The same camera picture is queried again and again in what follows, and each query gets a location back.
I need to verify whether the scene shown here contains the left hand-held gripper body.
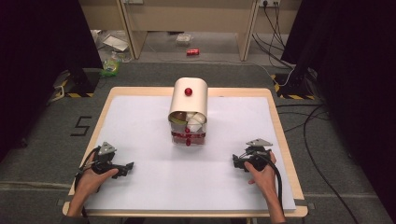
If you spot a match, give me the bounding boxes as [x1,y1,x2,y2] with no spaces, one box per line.
[91,142,127,175]

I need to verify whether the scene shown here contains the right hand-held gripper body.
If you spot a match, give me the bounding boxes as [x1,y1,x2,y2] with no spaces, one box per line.
[241,138,274,172]

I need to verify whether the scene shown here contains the clear plastic drawer red knob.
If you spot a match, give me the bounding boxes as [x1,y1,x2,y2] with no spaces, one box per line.
[170,131,207,147]
[168,111,208,134]

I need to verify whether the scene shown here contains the cream drawer cabinet red knob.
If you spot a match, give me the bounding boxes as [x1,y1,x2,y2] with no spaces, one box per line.
[168,77,209,123]

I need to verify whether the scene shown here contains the person's right hand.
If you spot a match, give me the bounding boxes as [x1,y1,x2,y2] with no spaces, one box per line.
[244,151,278,197]

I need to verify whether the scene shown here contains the person's left hand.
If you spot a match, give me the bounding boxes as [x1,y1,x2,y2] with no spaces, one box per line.
[75,152,120,195]

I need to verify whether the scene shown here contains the white table mat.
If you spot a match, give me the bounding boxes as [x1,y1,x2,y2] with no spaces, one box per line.
[84,95,297,213]

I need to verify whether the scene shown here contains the black base with hazard tape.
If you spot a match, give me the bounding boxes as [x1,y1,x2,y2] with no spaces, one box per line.
[270,72,318,101]
[50,68,101,99]

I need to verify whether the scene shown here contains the yellow-green foil capsule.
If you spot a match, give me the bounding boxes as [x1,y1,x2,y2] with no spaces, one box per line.
[169,112,187,126]

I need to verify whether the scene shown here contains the green plastic bag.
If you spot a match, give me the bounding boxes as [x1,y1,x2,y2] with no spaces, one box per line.
[99,52,122,78]

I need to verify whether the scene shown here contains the white flat packet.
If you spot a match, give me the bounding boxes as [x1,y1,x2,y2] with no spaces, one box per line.
[102,34,130,52]

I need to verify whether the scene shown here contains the black curtain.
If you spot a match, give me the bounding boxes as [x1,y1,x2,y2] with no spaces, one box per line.
[0,0,105,162]
[280,0,396,218]

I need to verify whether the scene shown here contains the clear plastic container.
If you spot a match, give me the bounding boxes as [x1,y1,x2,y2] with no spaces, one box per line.
[176,33,193,45]

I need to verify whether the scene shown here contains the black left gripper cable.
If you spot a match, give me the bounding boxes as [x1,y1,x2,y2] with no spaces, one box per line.
[74,147,101,217]

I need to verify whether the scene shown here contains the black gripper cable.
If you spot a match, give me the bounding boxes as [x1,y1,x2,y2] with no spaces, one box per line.
[74,147,101,217]
[258,153,285,214]

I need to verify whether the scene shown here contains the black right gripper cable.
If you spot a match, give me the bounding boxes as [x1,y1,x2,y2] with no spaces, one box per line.
[258,153,285,214]

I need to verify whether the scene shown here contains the black floor cables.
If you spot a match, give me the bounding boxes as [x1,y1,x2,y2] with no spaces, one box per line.
[275,104,362,224]

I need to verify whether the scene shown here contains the white floor cable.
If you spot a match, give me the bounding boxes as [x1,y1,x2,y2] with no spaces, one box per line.
[145,43,295,88]

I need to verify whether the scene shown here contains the black cables from socket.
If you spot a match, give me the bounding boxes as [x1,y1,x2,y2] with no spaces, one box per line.
[251,2,295,70]

